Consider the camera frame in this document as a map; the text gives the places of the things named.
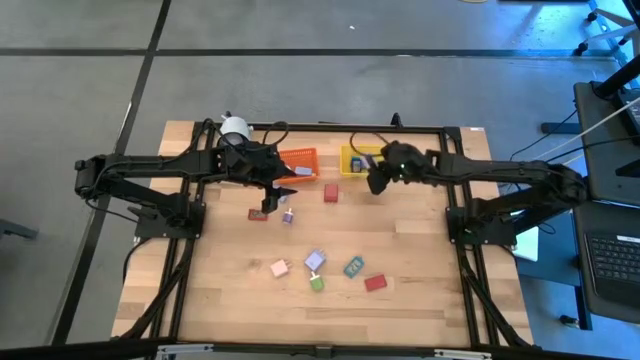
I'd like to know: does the lavender wall charger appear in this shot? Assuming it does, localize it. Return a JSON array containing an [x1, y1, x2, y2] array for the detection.
[[303, 248, 328, 273]]

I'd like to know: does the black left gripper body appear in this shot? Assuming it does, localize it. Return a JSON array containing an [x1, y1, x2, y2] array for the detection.
[[222, 141, 289, 215]]

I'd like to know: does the teal digital clock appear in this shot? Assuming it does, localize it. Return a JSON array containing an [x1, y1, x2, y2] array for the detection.
[[342, 255, 366, 279]]

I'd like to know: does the black side desk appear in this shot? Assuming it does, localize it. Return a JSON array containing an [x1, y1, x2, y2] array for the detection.
[[573, 79, 640, 207]]

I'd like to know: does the white cable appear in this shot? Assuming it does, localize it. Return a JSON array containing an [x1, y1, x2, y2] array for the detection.
[[529, 97, 640, 166]]

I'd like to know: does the grey furniture foot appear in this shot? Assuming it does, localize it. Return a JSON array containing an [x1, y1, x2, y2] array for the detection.
[[0, 218, 39, 241]]

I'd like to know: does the yellow slotted plastic basket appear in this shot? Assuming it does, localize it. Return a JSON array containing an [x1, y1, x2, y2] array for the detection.
[[339, 144, 386, 177]]

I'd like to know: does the grey chair base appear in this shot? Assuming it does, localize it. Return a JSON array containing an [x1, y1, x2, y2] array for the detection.
[[573, 0, 640, 57]]

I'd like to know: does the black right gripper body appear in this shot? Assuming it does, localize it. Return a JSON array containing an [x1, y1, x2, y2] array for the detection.
[[367, 140, 437, 196]]

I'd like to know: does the black desk pole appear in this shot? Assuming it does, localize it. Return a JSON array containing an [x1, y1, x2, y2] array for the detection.
[[592, 52, 640, 100]]

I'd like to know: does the white cylindrical spot lamp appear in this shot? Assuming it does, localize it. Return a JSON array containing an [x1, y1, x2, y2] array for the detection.
[[218, 115, 251, 147]]

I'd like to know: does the black aluminium table frame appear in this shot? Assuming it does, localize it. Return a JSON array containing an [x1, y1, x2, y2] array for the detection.
[[113, 121, 534, 351]]

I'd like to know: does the black gantry crossbar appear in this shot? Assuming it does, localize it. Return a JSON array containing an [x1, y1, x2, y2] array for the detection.
[[0, 335, 640, 360]]

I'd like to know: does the black power cable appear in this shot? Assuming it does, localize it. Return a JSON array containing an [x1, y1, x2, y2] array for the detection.
[[508, 108, 580, 164]]

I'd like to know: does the white floor box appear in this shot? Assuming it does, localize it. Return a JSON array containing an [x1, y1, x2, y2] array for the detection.
[[512, 209, 540, 262]]

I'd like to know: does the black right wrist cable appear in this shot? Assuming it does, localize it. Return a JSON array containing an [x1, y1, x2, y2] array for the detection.
[[348, 130, 392, 157]]

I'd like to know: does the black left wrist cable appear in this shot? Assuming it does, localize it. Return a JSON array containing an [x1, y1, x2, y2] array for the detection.
[[262, 120, 291, 147]]

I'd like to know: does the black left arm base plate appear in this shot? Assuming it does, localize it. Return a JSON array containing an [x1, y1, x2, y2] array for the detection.
[[133, 199, 207, 240]]

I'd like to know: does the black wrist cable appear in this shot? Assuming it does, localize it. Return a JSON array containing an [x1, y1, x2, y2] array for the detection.
[[262, 120, 291, 147], [348, 130, 392, 157]]

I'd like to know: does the black laptop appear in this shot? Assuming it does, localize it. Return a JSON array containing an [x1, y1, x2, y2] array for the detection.
[[572, 198, 640, 325]]

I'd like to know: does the pink wall charger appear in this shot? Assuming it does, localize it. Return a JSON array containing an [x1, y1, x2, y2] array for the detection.
[[270, 257, 293, 279]]

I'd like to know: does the orange slotted plastic basket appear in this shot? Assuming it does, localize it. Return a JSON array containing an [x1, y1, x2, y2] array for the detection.
[[277, 147, 321, 185]]

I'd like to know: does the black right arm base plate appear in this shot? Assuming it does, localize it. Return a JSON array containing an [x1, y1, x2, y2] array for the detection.
[[446, 205, 518, 247]]

